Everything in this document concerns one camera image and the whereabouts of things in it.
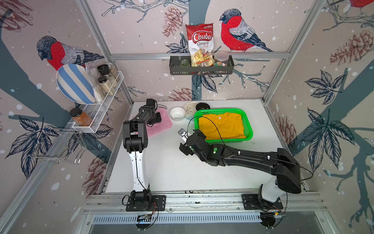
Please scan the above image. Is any pink t-shirt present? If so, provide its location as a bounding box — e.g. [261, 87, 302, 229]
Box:
[129, 106, 172, 138]

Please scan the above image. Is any yellow t-shirt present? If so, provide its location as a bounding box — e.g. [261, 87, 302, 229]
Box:
[200, 112, 246, 140]

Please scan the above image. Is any dark red t-shirt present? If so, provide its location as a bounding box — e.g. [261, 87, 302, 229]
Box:
[198, 117, 205, 129]

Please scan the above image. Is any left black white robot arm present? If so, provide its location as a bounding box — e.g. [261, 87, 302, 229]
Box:
[123, 98, 161, 206]

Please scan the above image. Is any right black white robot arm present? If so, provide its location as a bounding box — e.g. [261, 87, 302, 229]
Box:
[178, 129, 302, 211]

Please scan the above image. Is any white bowl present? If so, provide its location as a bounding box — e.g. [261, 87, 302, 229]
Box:
[169, 107, 186, 121]

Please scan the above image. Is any cream blue plate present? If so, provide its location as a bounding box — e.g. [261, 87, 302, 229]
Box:
[182, 101, 199, 120]

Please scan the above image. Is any black bowl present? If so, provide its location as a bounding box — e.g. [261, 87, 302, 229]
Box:
[195, 102, 210, 111]

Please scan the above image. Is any green glass jar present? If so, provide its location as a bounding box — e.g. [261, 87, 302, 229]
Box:
[179, 59, 191, 67]

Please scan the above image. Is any black lid spice jar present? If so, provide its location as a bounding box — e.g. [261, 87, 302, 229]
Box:
[97, 76, 115, 96]
[97, 64, 118, 87]

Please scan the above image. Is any orange spice jar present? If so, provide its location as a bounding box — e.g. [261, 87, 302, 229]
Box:
[69, 107, 92, 127]

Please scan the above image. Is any clear candy jar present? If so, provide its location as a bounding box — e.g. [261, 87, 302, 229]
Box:
[213, 51, 229, 67]

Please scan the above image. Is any Chuba cassava chips bag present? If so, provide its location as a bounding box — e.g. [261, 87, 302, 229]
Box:
[186, 23, 214, 67]

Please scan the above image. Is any blue striped plate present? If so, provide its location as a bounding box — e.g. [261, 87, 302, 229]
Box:
[56, 64, 95, 104]

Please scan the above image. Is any black wall shelf basket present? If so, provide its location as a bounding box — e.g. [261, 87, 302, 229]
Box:
[169, 55, 235, 75]

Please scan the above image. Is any white wire wall rack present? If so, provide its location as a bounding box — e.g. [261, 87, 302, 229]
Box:
[69, 71, 124, 134]

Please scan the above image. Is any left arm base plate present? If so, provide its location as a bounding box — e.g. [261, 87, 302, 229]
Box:
[125, 194, 167, 212]

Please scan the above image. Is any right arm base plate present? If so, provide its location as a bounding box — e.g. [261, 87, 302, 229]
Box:
[241, 194, 283, 212]

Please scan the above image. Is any chrome wire hanger rack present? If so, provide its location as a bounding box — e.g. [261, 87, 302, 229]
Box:
[29, 127, 87, 165]

